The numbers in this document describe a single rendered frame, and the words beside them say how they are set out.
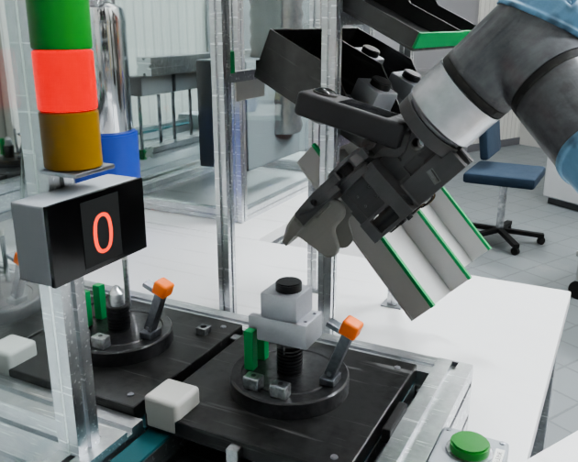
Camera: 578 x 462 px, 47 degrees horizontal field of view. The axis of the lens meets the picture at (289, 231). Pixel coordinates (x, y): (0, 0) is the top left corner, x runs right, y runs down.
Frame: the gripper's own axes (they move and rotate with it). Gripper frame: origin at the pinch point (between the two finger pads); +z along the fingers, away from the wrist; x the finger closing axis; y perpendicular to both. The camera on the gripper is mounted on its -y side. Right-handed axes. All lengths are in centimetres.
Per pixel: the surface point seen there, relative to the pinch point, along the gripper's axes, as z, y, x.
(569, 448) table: 0.9, 42.8, 20.1
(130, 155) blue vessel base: 56, -47, 60
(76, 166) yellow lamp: -0.2, -14.0, -20.4
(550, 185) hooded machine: 81, 54, 482
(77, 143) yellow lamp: -1.8, -15.2, -20.2
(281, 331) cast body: 8.2, 7.8, -1.7
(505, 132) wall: 132, -3, 729
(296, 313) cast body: 5.1, 7.4, -1.6
